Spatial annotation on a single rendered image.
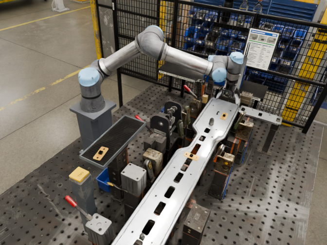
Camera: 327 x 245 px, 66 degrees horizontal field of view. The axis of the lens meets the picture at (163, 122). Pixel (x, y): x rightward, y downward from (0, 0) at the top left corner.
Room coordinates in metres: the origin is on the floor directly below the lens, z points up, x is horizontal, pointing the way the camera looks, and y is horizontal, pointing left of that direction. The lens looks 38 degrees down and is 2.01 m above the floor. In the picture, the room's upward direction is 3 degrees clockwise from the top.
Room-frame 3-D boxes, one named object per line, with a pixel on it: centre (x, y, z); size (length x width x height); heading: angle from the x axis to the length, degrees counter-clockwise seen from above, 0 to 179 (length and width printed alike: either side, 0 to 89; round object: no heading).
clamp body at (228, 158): (0.98, -0.35, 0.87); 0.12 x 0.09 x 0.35; 65
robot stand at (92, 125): (1.29, 0.45, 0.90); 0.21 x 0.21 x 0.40; 61
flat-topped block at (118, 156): (0.93, 0.23, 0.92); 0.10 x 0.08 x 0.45; 155
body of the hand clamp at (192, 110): (1.49, -0.22, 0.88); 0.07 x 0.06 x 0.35; 65
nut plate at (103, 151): (0.82, 0.28, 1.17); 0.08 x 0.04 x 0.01; 164
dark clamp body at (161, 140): (1.05, 0.03, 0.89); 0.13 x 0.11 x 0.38; 65
